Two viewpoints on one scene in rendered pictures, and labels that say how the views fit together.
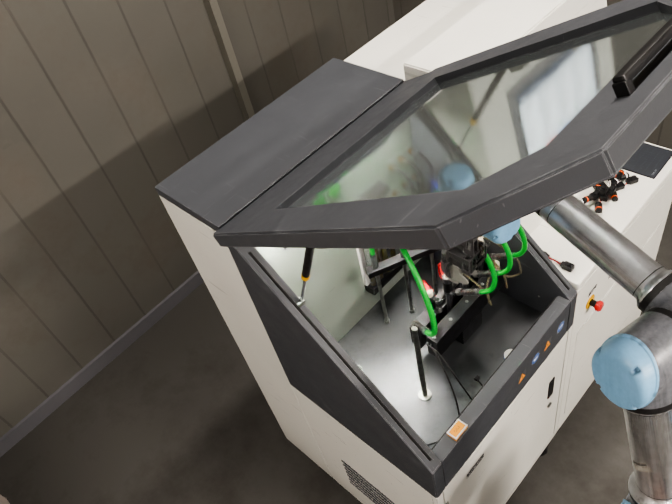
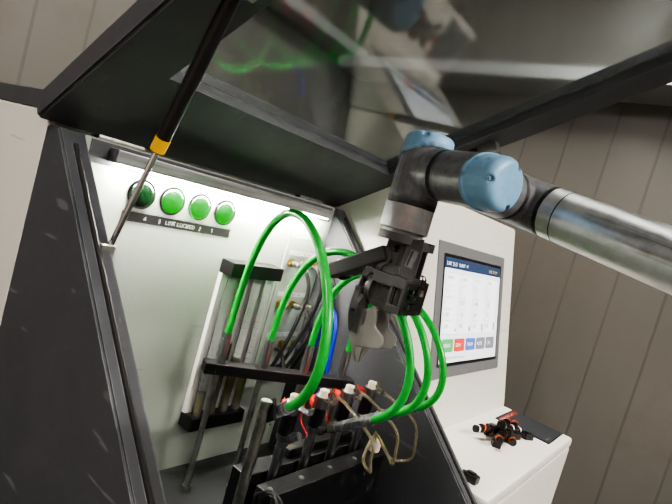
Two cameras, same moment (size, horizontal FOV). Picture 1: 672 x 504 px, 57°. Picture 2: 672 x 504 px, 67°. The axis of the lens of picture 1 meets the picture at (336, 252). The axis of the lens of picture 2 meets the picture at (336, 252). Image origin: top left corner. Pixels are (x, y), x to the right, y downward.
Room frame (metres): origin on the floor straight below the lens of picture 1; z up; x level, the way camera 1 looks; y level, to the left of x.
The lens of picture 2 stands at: (0.25, 0.02, 1.44)
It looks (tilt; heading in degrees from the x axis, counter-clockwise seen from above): 4 degrees down; 343
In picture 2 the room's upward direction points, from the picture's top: 16 degrees clockwise
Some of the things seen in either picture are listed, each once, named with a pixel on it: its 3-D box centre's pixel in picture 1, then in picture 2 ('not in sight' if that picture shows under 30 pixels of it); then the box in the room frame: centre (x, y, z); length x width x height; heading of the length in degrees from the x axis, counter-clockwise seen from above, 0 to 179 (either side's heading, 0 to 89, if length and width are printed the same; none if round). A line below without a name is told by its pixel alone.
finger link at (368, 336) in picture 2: (459, 277); (368, 337); (0.96, -0.28, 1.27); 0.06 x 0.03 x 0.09; 36
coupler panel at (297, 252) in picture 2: not in sight; (294, 303); (1.41, -0.26, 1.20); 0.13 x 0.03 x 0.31; 126
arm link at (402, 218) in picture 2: not in sight; (407, 221); (0.97, -0.29, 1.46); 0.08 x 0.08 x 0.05
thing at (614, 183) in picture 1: (608, 188); (504, 429); (1.37, -0.90, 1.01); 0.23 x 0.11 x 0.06; 126
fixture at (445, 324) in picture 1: (458, 311); (306, 494); (1.13, -0.32, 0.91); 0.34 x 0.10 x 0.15; 126
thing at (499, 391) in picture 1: (504, 386); not in sight; (0.86, -0.36, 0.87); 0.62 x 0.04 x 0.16; 126
